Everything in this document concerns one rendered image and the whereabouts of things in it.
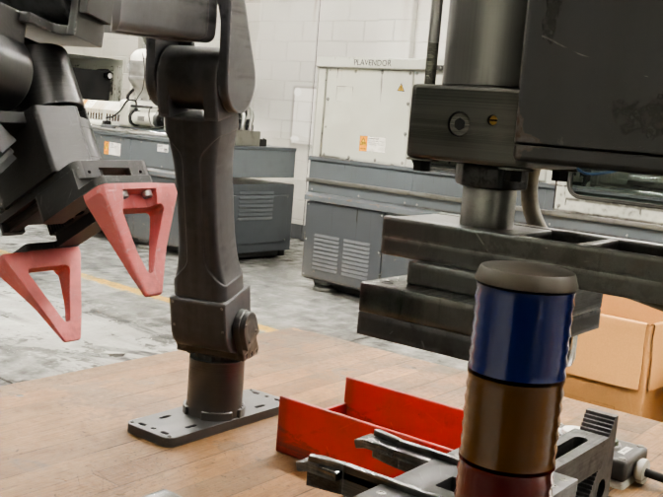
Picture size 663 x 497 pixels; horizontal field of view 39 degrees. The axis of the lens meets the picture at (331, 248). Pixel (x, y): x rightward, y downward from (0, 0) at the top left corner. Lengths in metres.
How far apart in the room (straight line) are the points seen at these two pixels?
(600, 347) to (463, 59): 2.40
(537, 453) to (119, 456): 0.65
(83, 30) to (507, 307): 0.44
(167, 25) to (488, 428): 0.57
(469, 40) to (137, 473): 0.52
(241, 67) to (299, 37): 8.72
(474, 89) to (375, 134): 5.81
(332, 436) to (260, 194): 7.00
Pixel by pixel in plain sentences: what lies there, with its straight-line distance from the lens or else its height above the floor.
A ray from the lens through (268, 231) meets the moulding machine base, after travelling 8.01.
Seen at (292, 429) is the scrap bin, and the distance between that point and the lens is 0.97.
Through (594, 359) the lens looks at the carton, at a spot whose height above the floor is 0.58.
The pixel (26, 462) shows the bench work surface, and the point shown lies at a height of 0.90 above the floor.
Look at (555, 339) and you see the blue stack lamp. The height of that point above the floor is 1.17.
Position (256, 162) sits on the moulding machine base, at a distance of 7.82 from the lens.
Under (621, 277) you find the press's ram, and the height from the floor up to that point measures 1.17.
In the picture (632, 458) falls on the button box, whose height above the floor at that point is 0.93.
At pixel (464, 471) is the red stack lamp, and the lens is 0.37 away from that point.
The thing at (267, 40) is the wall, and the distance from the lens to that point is 9.95.
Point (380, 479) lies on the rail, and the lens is 0.70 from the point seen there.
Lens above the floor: 1.25
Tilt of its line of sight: 8 degrees down
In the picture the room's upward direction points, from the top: 5 degrees clockwise
